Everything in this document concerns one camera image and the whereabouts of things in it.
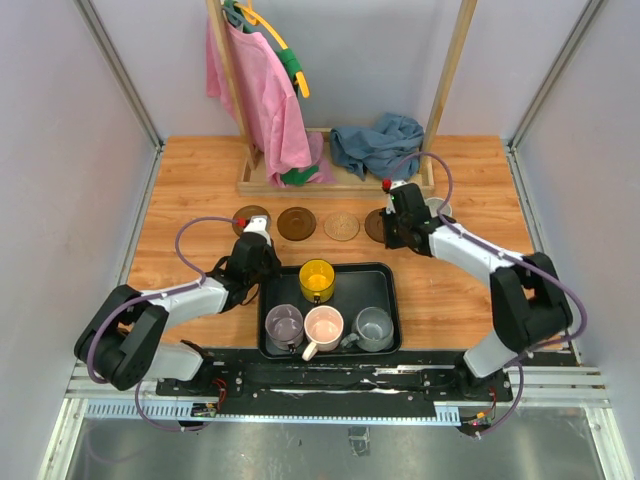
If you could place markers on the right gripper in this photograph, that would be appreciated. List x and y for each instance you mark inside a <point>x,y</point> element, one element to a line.
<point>390,242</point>

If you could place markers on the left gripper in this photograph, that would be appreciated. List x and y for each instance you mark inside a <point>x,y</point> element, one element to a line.
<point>275,264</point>

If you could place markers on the white cup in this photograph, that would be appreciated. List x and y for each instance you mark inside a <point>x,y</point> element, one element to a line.
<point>434,203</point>

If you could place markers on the grey mug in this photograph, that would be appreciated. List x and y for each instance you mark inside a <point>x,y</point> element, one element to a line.
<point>372,331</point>

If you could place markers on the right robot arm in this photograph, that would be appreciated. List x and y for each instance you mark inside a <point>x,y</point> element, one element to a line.
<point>528,307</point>

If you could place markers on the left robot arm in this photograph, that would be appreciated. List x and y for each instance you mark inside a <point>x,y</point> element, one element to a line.
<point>122,345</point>

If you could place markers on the yellow cup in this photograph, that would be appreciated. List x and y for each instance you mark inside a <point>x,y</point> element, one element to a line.
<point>317,280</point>

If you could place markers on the left woven rattan coaster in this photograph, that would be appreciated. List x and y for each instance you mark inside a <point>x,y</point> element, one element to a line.
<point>341,226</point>

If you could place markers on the purple cup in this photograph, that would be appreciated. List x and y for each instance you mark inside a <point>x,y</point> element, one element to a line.
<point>284,326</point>

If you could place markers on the brown wooden saucer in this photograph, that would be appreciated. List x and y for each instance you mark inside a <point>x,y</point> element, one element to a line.
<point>374,225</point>
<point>247,212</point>
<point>296,224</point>

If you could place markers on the wooden clothes rack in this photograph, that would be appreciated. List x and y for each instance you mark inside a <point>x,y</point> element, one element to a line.
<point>251,171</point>

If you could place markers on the blue crumpled cloth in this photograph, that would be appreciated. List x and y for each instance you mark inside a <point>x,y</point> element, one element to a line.
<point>379,150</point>

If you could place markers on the black plastic tray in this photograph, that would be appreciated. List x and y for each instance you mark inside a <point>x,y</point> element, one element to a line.
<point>358,285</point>

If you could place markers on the green cloth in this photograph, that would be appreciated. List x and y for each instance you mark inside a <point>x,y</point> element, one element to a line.
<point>299,177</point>

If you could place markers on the pink mug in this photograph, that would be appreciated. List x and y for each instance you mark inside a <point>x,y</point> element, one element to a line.
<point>323,326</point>

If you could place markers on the pink shirt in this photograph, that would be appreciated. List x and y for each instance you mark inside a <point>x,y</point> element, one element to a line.
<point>273,110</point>

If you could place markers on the green clothes hanger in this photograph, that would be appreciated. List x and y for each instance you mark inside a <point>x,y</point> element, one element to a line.
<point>285,55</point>

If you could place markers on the yellow clothes hanger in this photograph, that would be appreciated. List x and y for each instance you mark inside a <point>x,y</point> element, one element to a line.
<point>256,19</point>

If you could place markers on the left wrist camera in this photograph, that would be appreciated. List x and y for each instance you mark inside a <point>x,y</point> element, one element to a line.
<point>259,224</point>

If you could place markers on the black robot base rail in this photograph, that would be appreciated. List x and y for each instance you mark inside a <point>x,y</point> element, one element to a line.
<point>401,385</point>

